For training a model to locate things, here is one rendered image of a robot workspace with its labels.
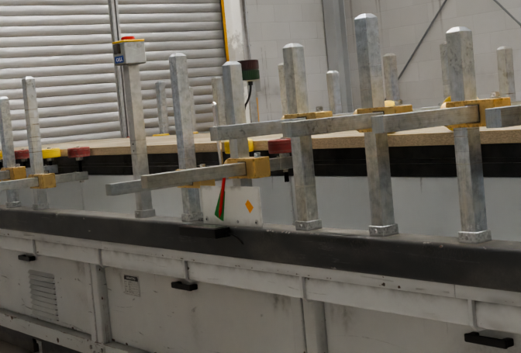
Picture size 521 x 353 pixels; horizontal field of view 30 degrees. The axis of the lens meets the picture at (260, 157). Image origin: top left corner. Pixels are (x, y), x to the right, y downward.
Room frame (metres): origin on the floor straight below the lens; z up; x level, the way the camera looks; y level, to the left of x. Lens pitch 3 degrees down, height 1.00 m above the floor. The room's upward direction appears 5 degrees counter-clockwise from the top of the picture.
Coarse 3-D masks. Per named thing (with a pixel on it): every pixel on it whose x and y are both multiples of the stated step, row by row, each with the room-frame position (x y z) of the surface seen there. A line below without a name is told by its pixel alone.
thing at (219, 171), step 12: (192, 168) 2.33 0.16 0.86; (204, 168) 2.32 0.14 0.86; (216, 168) 2.34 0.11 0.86; (228, 168) 2.36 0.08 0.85; (240, 168) 2.38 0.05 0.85; (276, 168) 2.45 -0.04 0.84; (288, 168) 2.48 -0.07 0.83; (144, 180) 2.23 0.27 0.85; (156, 180) 2.24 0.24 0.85; (168, 180) 2.26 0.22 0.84; (180, 180) 2.28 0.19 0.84; (192, 180) 2.30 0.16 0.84; (204, 180) 2.32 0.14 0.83
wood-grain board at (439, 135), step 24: (48, 144) 4.83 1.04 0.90; (72, 144) 4.33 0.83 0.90; (96, 144) 3.93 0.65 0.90; (120, 144) 3.59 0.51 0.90; (168, 144) 3.08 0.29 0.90; (216, 144) 2.86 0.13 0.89; (264, 144) 2.67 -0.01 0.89; (312, 144) 2.51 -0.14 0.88; (336, 144) 2.43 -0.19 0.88; (360, 144) 2.36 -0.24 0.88; (408, 144) 2.23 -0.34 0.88; (432, 144) 2.17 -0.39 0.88
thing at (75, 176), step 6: (60, 174) 3.47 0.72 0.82; (66, 174) 3.46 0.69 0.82; (72, 174) 3.47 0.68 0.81; (78, 174) 3.49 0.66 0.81; (84, 174) 3.50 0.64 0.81; (12, 180) 3.35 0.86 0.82; (18, 180) 3.35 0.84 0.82; (24, 180) 3.36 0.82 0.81; (30, 180) 3.38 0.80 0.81; (36, 180) 3.39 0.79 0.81; (60, 180) 3.44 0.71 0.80; (66, 180) 3.46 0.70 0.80; (72, 180) 3.47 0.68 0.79; (78, 180) 3.48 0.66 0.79; (0, 186) 3.31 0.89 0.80; (6, 186) 3.33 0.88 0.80; (12, 186) 3.34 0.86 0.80; (18, 186) 3.35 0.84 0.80; (24, 186) 3.36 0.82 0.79; (30, 186) 3.38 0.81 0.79
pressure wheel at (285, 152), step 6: (282, 138) 2.48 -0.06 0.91; (288, 138) 2.50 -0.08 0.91; (270, 144) 2.46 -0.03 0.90; (276, 144) 2.45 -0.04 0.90; (282, 144) 2.44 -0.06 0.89; (288, 144) 2.44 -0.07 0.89; (270, 150) 2.46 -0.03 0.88; (276, 150) 2.45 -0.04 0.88; (282, 150) 2.44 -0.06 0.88; (288, 150) 2.44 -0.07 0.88; (282, 156) 2.47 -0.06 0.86; (288, 156) 2.47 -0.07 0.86; (288, 180) 2.48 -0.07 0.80
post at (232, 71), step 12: (228, 72) 2.43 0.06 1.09; (240, 72) 2.44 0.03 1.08; (228, 84) 2.44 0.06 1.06; (240, 84) 2.44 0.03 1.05; (228, 96) 2.44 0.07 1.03; (240, 96) 2.44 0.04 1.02; (228, 108) 2.44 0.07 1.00; (240, 108) 2.44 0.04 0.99; (228, 120) 2.45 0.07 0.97; (240, 120) 2.43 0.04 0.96; (240, 144) 2.43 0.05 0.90; (240, 156) 2.43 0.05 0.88; (240, 180) 2.42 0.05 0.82
